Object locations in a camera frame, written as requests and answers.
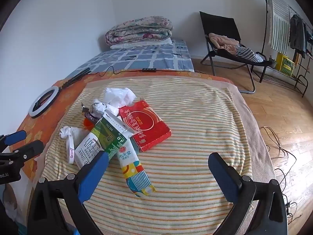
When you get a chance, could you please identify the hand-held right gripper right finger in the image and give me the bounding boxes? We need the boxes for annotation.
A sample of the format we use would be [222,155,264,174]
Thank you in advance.
[208,152,288,235]

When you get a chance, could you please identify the black folding chair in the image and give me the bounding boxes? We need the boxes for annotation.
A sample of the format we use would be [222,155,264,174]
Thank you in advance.
[199,11,273,94]

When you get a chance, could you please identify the white printed bag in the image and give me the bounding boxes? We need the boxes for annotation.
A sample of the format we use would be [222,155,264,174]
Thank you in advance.
[0,174,33,228]

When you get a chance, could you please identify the white wristband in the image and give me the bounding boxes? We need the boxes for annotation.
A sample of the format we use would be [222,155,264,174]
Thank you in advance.
[66,133,76,164]

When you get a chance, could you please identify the colourful patterned paper packet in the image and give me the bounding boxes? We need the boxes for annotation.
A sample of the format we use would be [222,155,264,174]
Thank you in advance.
[116,144,156,197]

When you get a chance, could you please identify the grey striped clothing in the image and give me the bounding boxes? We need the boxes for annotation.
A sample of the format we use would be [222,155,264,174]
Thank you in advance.
[235,47,264,63]

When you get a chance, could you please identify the white plastic bag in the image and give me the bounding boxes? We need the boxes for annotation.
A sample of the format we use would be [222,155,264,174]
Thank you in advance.
[103,87,136,108]

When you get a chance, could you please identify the red cardboard box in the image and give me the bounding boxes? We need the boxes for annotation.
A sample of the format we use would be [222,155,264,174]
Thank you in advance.
[118,98,172,152]

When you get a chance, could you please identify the dark hanging jacket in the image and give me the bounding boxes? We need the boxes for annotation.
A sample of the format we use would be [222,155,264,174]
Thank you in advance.
[289,14,306,59]

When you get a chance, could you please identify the striped towel blanket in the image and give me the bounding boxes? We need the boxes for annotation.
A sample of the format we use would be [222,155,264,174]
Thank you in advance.
[40,78,277,235]

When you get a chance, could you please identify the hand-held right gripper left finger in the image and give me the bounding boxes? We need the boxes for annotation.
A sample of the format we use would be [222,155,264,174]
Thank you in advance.
[27,150,109,235]

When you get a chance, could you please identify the pink clothing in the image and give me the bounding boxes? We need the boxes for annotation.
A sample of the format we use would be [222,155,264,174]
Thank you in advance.
[208,33,240,55]

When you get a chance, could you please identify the yellow plastic crate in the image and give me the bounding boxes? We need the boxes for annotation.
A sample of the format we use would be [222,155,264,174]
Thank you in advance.
[276,52,295,77]

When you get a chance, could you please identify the black metal clothes rack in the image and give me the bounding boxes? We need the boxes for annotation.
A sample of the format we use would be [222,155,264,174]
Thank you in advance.
[253,0,313,98]

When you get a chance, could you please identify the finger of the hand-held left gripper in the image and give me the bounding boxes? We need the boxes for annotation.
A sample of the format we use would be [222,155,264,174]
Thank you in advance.
[0,130,27,150]
[0,140,44,163]

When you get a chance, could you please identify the white paper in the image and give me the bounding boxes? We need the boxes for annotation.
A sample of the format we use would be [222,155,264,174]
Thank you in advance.
[92,99,120,118]

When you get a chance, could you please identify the black cable with inline controller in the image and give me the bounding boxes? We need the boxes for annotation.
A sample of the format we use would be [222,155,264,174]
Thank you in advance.
[89,66,196,75]

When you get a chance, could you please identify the green milk carton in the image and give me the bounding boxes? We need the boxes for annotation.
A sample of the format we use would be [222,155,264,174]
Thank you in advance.
[74,110,139,170]

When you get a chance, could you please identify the folded floral quilt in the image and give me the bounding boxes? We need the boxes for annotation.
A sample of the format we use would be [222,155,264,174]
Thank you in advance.
[105,16,173,46]

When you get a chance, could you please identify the black folded tripod stand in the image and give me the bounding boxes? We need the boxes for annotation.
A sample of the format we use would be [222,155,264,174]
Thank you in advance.
[59,68,91,89]

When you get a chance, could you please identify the white ring light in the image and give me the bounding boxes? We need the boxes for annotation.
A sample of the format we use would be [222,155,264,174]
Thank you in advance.
[29,86,59,118]

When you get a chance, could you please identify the orange plastic cup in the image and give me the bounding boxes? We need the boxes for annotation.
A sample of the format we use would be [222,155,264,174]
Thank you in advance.
[83,118,96,131]

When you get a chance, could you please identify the blue plaid bed sheet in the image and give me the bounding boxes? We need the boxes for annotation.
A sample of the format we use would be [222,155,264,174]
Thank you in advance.
[71,39,195,73]

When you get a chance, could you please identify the dark snack wrapper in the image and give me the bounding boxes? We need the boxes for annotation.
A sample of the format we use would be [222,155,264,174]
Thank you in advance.
[81,104,103,125]

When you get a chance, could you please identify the black floor cables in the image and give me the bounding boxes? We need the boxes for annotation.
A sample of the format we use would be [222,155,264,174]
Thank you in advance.
[260,126,297,226]

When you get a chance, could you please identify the green striped hanging towel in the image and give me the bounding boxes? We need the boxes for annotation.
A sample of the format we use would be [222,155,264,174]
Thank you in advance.
[268,0,291,52]

